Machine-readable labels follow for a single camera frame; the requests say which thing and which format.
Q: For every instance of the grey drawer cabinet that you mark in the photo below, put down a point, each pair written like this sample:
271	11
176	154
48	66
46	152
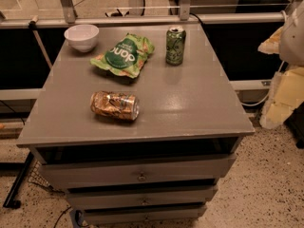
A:
141	149

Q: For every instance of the bottom grey drawer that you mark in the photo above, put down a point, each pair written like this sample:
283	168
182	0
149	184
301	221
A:
145	214

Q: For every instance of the grey drawer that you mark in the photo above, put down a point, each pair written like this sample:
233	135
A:
142	197
145	214
94	174

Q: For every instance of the black floor stand leg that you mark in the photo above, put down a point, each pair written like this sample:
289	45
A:
21	168

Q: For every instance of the middle grey drawer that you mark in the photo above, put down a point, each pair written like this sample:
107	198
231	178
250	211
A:
142	197

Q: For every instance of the top grey drawer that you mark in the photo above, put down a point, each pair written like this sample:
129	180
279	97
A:
94	174

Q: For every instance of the green chip bag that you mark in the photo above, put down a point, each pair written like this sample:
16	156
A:
127	57

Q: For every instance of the white bowl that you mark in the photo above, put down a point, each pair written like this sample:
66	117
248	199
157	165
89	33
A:
83	38

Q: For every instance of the orange soda can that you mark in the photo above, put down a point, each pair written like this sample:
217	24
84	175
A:
115	105

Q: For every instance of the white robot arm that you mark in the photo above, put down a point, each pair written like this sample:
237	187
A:
294	21

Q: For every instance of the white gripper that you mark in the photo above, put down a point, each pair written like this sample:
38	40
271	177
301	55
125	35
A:
293	38

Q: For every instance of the green soda can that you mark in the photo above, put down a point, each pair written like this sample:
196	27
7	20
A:
175	44

